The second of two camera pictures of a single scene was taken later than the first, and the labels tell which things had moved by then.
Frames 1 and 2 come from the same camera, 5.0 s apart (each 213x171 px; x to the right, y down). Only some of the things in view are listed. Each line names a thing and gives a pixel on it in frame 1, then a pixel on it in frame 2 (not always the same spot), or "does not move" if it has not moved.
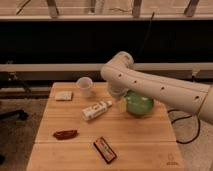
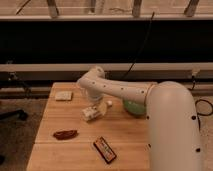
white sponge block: (64, 95) does not move
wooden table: (95, 132) does not move
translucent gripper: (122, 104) → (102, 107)
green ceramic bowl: (137, 104) does not move
